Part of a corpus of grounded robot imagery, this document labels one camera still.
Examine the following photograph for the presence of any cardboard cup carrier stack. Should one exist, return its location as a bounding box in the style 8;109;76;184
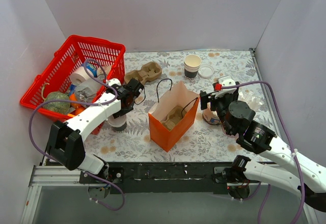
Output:
124;62;162;85

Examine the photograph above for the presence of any orange paper bag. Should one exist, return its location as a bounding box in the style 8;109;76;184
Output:
148;81;200;152

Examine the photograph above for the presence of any single cardboard cup carrier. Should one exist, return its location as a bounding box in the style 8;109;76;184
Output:
161;105;183;131

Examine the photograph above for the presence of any stack of paper cups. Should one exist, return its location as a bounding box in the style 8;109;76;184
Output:
184;54;202;79

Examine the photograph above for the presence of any red plastic basket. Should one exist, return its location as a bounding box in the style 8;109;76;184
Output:
19;35;126;135

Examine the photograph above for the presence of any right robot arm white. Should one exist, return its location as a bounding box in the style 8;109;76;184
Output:
200;89;325;212

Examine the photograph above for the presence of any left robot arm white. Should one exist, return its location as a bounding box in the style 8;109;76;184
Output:
46;78;144;183

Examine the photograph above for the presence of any napkin filled paper tub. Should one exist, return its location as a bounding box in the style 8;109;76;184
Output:
202;108;221;125

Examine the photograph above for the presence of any beige printed pouch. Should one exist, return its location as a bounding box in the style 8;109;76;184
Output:
97;65;112;76

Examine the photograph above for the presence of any grey crumpled paper bag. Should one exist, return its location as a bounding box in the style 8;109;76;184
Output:
74;78;102;103

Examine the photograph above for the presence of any floral table mat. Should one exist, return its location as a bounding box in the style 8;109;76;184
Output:
85;50;278;162

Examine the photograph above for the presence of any orange fruit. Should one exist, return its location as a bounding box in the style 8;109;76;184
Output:
69;94;81;108
75;106;85;115

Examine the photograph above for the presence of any toilet paper roll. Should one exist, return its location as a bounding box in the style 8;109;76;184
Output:
69;66;97;86

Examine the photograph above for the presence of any green netted melon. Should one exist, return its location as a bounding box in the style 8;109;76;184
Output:
43;92;70;114

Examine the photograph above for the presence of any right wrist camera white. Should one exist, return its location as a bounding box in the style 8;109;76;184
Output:
213;75;238;100

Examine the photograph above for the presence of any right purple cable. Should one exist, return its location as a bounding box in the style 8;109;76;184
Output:
220;80;306;224

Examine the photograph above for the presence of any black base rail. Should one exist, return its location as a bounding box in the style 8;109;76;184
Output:
78;161;268;194

